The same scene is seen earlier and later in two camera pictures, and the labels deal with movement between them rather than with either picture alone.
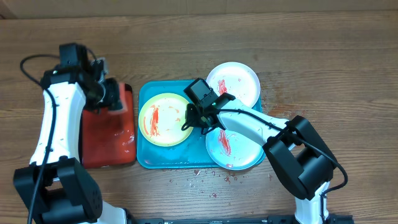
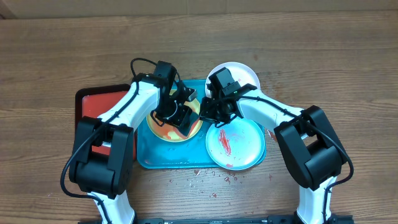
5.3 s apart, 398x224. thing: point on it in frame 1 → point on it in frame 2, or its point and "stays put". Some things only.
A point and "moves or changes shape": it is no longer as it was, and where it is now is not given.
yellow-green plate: [161, 118] moves or changes shape
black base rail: [271, 219] stays put
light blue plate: [233, 150] stays put
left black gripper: [92, 105] → [181, 122]
